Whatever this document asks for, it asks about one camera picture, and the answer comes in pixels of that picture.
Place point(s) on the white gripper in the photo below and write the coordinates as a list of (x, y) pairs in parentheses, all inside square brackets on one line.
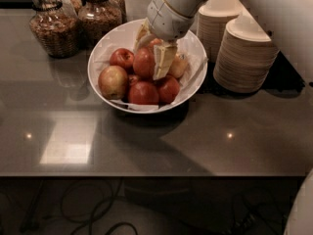
[(166, 21)]

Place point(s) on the red apple top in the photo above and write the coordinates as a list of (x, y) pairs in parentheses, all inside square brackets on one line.
[(154, 42)]

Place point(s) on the red apple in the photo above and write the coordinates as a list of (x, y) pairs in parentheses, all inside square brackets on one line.
[(154, 42), (144, 63), (143, 93), (122, 57), (167, 88)]

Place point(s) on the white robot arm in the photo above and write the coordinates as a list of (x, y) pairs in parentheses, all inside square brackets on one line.
[(277, 136)]

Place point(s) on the yellow-red apple right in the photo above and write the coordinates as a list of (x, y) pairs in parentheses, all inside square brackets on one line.
[(178, 65)]

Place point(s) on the yellow-red apple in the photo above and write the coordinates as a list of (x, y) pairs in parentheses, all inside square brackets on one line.
[(113, 82), (178, 65)]

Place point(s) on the red apple left rear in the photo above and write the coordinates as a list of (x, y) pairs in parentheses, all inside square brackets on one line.
[(122, 57)]

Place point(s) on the white ceramic bowl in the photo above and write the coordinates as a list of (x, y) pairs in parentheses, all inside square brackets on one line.
[(117, 38)]

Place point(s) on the white paper bowl liner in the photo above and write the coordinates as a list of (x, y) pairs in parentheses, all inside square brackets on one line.
[(194, 72)]

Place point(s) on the red apple front right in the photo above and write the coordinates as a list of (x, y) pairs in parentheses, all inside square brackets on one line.
[(167, 88)]

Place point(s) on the red apple front centre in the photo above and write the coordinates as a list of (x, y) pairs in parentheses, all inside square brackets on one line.
[(143, 93)]

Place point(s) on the yellow-red apple front left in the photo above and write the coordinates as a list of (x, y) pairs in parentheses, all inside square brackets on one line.
[(113, 82)]

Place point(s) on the glass cereal jar right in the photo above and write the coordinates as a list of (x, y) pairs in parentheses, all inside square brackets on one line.
[(98, 17)]

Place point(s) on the rear stack paper bowls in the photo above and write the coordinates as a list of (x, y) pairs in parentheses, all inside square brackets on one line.
[(212, 20)]

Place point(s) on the stack paper bowls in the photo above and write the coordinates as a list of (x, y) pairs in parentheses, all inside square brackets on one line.
[(212, 20), (245, 57)]

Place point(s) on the front stack paper bowls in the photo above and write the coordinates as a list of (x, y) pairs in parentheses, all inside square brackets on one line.
[(245, 57)]

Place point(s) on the glass cereal jar left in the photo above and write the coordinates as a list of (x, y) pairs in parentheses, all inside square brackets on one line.
[(56, 30)]

